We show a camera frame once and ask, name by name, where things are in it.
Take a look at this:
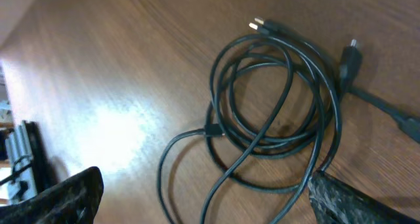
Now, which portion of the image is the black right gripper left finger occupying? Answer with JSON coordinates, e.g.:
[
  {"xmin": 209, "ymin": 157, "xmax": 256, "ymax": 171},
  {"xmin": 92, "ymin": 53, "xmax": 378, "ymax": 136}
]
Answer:
[{"xmin": 1, "ymin": 166, "xmax": 104, "ymax": 224}]

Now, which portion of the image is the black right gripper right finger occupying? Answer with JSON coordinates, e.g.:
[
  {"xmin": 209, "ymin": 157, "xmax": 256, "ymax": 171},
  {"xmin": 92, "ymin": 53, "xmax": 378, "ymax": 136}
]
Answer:
[{"xmin": 308, "ymin": 171, "xmax": 419, "ymax": 224}]

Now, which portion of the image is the black cable with USB plug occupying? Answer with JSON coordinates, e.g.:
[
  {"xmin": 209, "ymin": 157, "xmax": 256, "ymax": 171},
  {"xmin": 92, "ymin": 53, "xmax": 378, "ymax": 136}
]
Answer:
[{"xmin": 337, "ymin": 38, "xmax": 420, "ymax": 145}]

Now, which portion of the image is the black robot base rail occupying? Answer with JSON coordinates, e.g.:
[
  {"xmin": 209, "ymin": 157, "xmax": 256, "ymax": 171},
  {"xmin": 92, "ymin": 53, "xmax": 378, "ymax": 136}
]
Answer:
[{"xmin": 1, "ymin": 121, "xmax": 54, "ymax": 205}]

